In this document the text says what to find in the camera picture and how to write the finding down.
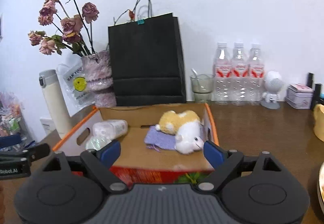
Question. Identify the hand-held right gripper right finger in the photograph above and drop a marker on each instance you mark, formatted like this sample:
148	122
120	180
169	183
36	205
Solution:
212	154

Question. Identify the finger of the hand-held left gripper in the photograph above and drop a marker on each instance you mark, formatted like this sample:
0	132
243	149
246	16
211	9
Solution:
10	141
35	151

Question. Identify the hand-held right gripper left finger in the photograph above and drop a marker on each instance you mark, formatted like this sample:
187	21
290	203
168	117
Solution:
111	153

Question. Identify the orange-rimmed wooden tray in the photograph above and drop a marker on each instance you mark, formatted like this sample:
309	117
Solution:
136	148

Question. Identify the wooden desktop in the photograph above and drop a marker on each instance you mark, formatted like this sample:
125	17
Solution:
253	127

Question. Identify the iridescent foil packet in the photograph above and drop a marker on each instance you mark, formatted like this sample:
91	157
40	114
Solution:
97	143

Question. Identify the colourful wrapped packets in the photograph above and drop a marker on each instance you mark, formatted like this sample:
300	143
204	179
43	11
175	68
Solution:
10	117

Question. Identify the clear wrapped white package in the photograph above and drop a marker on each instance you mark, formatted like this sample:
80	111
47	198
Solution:
111	127

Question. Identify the white carton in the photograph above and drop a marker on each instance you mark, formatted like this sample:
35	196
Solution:
48	125

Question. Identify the yellow and white plush toy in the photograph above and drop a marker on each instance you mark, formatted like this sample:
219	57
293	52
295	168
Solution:
187	132

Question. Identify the cream thermos bottle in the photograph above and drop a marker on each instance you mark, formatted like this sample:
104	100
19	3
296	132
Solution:
57	107

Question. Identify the purple knitted pouch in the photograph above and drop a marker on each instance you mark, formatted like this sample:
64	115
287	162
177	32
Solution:
159	139

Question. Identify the grey glass cup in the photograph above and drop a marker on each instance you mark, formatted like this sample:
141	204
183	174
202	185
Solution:
202	87

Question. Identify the clear bag with yellow smiley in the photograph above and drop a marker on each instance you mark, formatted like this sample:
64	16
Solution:
79	84

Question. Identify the clear water bottle red label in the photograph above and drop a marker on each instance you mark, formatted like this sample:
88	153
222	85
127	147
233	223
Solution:
222	74
240	74
257	74

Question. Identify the black paper bag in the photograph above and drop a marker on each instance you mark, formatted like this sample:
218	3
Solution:
146	62

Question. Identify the pink tin box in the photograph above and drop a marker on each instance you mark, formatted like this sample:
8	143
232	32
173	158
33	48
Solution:
300	97

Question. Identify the yellow bag at right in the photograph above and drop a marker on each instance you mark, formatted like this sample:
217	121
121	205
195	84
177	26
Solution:
319	122

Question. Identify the round plate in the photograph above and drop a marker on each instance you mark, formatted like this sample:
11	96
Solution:
321	188

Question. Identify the black bottle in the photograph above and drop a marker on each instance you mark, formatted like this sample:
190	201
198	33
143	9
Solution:
317	95

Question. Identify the dried pink roses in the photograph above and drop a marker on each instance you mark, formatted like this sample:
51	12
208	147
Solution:
68	25

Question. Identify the teal binder clip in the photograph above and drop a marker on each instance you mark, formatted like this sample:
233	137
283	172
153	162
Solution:
140	22

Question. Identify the small red ornament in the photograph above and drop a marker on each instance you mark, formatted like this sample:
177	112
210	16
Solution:
131	14

